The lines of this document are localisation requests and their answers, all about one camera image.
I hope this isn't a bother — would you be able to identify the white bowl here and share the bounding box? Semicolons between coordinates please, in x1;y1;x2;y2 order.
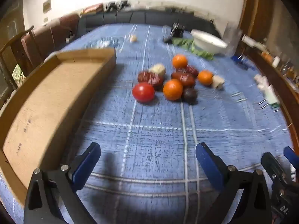
190;29;228;55

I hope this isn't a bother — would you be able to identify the pale beige food chunk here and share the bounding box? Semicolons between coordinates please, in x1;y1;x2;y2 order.
149;63;166;75
212;75;225;89

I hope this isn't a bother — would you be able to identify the white work glove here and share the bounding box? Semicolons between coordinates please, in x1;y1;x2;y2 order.
254;74;280;108

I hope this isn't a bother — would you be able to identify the red jujube date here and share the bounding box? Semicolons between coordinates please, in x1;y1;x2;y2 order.
138;71;156;84
184;65;199;75
171;72;196;87
152;75;164;89

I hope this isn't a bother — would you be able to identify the dark jujube date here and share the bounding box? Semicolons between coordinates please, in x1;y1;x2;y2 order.
183;87;198;105

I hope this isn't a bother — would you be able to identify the wooden tray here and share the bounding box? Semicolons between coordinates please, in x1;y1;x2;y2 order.
0;47;116;206

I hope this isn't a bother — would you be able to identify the red tomato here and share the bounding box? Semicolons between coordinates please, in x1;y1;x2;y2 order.
132;82;155;103

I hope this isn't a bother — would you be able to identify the wooden side shelf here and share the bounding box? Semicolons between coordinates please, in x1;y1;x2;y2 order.
241;0;299;145

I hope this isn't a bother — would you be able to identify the brown upholstered chair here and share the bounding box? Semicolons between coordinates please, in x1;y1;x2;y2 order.
21;14;80;70

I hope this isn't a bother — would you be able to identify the red flat box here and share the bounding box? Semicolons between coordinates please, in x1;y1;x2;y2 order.
81;3;104;14

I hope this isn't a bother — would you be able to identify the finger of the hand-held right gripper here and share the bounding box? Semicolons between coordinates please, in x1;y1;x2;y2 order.
283;146;299;171
261;152;292;187

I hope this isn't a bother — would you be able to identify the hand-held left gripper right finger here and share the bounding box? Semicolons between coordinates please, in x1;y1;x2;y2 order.
195;142;272;224

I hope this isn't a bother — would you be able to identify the blue plaid tablecloth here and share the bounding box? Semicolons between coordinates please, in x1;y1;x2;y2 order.
0;23;292;224

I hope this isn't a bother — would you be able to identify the wooden glass cabinet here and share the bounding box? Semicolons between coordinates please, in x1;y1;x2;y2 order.
0;0;26;108

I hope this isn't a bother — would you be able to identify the black radio device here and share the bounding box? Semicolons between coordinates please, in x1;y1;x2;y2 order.
170;23;185;38

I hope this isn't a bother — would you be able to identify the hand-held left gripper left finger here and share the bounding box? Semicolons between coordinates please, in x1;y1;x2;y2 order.
23;142;102;224

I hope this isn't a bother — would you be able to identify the orange mandarin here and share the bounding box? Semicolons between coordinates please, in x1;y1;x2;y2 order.
172;54;188;69
198;70;214;86
163;79;183;101

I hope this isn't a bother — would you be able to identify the green leafy vegetable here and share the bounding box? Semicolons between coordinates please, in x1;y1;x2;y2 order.
173;38;214;60

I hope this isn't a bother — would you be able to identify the black sofa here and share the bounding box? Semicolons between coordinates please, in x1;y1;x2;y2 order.
78;10;221;39

